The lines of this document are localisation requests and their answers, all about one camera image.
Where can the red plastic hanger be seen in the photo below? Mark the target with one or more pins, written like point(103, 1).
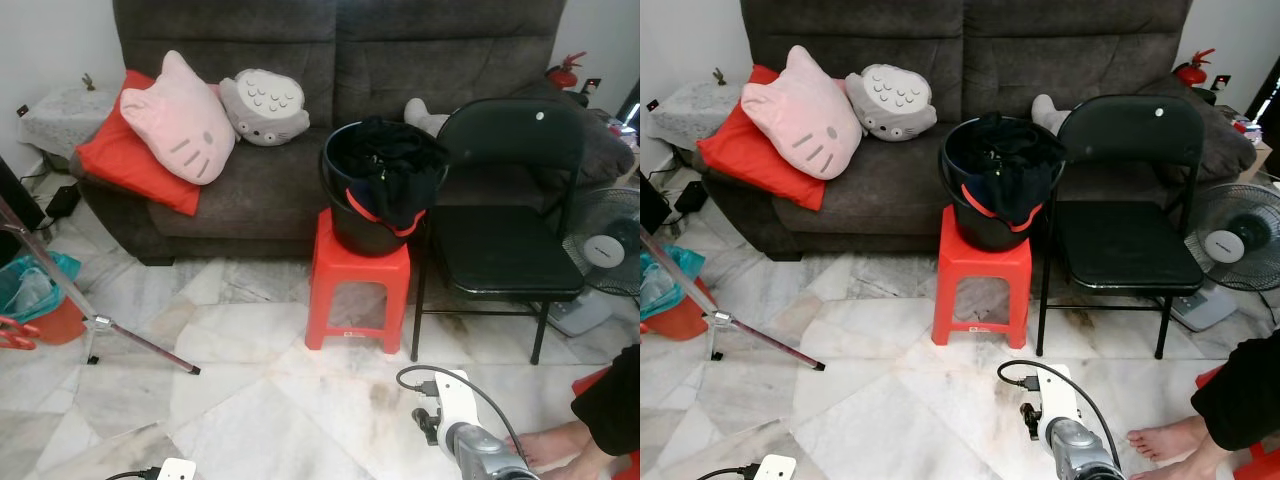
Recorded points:
point(22, 340)

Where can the person bare foot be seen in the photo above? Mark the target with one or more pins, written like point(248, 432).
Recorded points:
point(550, 445)
point(1170, 440)
point(588, 468)
point(1200, 468)

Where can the red plastic stool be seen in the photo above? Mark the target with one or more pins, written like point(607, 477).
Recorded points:
point(1262, 465)
point(980, 262)
point(590, 378)
point(355, 265)

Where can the person leg black trousers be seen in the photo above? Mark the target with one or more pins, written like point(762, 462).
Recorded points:
point(610, 400)
point(1240, 395)

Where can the grey floor fan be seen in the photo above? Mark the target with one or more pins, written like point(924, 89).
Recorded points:
point(605, 250)
point(1237, 245)

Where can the red bin teal liner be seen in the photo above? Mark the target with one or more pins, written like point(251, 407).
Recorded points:
point(30, 285)
point(660, 280)

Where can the black folding chair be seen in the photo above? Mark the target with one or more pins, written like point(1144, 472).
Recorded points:
point(1130, 130)
point(510, 135)

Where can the white plush toy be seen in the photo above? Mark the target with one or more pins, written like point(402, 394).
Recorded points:
point(1045, 112)
point(422, 115)

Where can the black power adapter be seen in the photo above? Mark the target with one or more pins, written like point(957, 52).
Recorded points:
point(63, 203)
point(693, 198)

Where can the grey owl plush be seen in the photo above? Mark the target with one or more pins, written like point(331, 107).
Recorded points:
point(890, 100)
point(265, 105)

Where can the dark brown sofa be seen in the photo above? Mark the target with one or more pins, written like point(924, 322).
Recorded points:
point(450, 50)
point(1070, 50)

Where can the red fire extinguisher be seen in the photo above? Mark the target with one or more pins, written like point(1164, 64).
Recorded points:
point(1190, 72)
point(565, 75)

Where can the pink cat face pillow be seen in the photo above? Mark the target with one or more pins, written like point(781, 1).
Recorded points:
point(180, 125)
point(800, 120)

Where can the red cushion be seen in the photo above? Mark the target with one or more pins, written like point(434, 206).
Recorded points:
point(120, 160)
point(745, 155)

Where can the side table white lace cloth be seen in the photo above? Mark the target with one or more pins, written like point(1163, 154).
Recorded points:
point(690, 105)
point(65, 110)

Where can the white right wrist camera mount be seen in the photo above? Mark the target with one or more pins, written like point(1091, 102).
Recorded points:
point(458, 400)
point(1058, 395)

